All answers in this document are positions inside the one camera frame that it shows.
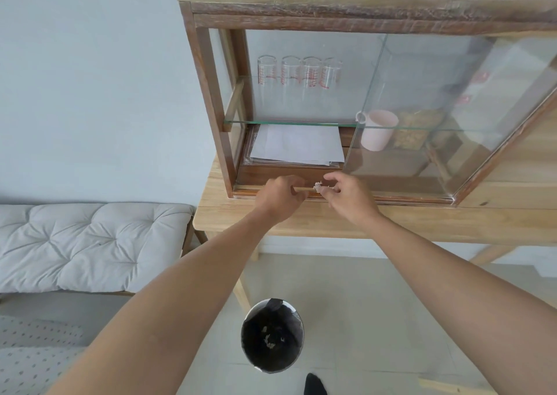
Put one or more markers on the person's right hand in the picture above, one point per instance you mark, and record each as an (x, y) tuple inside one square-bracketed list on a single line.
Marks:
[(354, 199)]

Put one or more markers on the person's left hand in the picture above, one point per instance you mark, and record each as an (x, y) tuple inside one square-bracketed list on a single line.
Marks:
[(276, 199)]

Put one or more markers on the person's left fingers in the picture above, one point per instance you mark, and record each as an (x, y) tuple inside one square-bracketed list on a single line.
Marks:
[(299, 188)]

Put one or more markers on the person's right thumb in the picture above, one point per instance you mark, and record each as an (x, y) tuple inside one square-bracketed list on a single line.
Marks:
[(329, 191)]

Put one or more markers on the person's left forearm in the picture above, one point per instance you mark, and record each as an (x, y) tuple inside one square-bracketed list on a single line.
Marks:
[(174, 303)]

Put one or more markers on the person's right forearm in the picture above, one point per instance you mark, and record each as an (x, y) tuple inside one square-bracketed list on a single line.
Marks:
[(457, 294)]

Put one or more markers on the stack of white papers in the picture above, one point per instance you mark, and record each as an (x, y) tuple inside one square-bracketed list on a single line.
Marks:
[(296, 144)]

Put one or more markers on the glass cabinet shelf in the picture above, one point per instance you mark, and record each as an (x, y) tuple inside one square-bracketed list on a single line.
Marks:
[(300, 123)]

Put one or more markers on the light wooden table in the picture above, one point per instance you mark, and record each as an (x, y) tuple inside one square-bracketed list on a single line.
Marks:
[(417, 222)]

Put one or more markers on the red-marked measuring glass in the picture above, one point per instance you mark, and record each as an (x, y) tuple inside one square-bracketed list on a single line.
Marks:
[(331, 74), (290, 71), (312, 72), (267, 71)]

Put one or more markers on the wooden bench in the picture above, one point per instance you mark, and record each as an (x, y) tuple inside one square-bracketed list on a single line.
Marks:
[(189, 238)]

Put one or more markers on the paper scraps in bin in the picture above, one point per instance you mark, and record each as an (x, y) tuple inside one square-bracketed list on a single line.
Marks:
[(272, 340)]

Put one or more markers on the black bin liner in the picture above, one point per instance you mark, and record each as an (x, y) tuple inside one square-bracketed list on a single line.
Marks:
[(259, 338)]

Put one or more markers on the glass cabinet sliding door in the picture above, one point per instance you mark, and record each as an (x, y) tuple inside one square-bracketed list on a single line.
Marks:
[(435, 77)]

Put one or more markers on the round waste bin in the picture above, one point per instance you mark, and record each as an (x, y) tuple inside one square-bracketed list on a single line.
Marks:
[(300, 347)]

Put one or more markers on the wooden glass display cabinet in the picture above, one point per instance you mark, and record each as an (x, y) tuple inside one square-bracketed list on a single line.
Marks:
[(304, 11)]

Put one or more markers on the person's black sock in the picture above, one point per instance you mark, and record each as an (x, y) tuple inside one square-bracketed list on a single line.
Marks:
[(315, 386)]

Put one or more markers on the white tufted bench cushion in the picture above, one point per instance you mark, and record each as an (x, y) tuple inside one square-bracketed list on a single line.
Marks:
[(87, 244)]

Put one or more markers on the grey dotted fabric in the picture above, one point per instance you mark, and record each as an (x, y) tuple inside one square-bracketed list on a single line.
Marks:
[(35, 360)]

